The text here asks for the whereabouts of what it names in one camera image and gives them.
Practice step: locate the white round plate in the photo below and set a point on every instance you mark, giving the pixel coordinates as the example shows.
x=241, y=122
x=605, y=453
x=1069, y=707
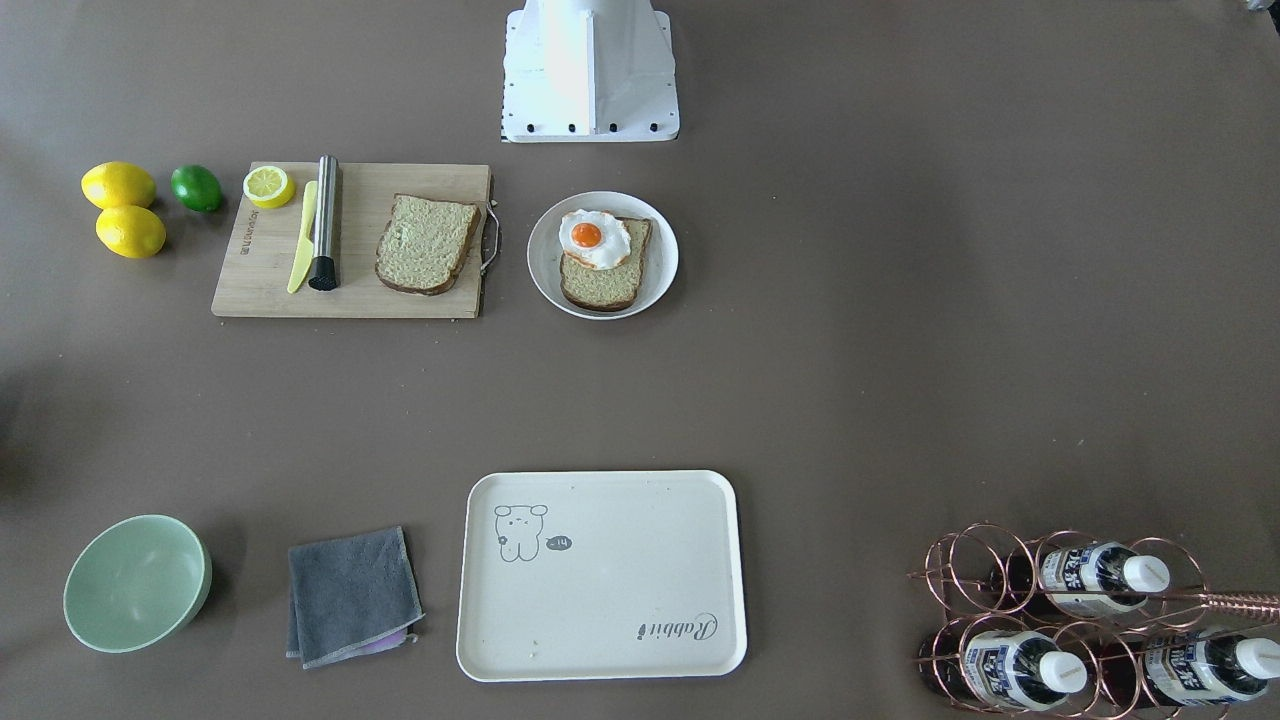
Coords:
x=661, y=253

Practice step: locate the bread slice top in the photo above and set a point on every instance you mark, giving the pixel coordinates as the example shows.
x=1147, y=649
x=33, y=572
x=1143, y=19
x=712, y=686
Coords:
x=425, y=244

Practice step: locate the bread slice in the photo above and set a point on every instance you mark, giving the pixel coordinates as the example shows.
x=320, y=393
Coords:
x=609, y=290
x=425, y=244

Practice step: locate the cream rabbit tray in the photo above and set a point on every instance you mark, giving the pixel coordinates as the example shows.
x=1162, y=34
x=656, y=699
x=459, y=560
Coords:
x=600, y=575

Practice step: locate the bread slice bottom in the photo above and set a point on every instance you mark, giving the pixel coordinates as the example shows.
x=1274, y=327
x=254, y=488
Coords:
x=609, y=290

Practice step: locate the fried egg toy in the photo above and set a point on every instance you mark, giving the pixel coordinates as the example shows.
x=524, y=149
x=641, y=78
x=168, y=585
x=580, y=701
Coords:
x=595, y=239

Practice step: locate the steel muddler black tip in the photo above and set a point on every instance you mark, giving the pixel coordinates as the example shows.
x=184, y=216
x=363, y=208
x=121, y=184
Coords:
x=324, y=276

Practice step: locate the yellow plastic knife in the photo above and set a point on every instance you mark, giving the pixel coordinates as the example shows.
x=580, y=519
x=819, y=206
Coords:
x=304, y=249

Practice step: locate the grey folded cloth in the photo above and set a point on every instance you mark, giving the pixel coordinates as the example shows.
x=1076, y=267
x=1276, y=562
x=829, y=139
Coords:
x=350, y=597

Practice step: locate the wooden cutting board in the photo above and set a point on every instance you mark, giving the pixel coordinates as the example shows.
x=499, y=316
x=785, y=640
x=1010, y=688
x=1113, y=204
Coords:
x=260, y=251

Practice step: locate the half lemon slice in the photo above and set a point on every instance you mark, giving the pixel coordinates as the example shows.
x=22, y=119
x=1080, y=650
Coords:
x=268, y=187

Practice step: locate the green lime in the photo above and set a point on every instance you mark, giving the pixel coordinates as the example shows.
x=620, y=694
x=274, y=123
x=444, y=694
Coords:
x=196, y=188

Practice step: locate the tea bottle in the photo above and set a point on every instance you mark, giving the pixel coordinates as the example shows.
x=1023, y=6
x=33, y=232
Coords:
x=1189, y=670
x=1011, y=671
x=1086, y=581

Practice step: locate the tea bottle upper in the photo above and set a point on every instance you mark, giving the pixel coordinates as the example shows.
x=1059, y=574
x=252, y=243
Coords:
x=1086, y=581

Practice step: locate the yellow lemon lower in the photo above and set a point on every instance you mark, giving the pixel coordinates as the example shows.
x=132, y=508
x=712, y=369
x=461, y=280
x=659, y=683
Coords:
x=131, y=232

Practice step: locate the yellow lemon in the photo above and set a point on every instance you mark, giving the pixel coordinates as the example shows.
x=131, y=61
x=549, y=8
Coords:
x=114, y=184
x=131, y=232

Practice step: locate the green bowl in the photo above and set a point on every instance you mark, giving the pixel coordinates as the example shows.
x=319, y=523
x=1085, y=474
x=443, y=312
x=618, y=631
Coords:
x=138, y=582

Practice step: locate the yellow lemon upper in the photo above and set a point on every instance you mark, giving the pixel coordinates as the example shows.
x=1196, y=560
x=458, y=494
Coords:
x=114, y=184

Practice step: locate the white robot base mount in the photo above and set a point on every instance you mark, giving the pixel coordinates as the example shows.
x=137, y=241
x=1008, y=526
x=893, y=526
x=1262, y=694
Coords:
x=589, y=72

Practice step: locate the copper wire bottle rack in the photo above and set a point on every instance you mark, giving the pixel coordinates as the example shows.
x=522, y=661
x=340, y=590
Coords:
x=956, y=564

